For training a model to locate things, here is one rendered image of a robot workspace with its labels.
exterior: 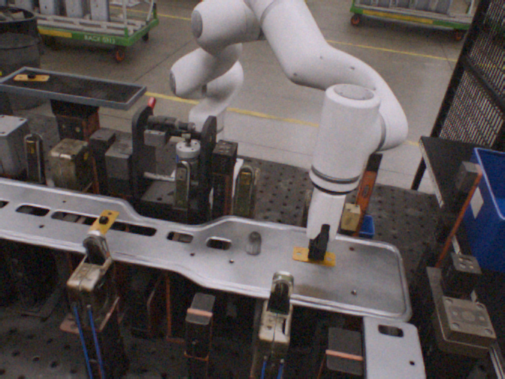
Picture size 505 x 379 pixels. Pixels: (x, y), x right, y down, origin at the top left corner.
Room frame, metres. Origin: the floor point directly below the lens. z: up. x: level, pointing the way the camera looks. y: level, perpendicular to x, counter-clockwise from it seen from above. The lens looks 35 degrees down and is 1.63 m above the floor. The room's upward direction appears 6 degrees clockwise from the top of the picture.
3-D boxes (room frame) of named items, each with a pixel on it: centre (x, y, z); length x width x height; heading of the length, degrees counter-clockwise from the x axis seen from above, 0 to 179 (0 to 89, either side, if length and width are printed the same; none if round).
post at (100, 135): (0.94, 0.39, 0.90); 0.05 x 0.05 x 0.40; 84
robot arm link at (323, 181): (0.62, -0.14, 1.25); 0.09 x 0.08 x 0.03; 174
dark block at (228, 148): (0.90, 0.07, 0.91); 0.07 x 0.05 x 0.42; 174
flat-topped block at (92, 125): (1.07, 0.51, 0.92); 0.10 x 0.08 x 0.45; 84
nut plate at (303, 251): (0.62, -0.14, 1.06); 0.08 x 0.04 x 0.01; 84
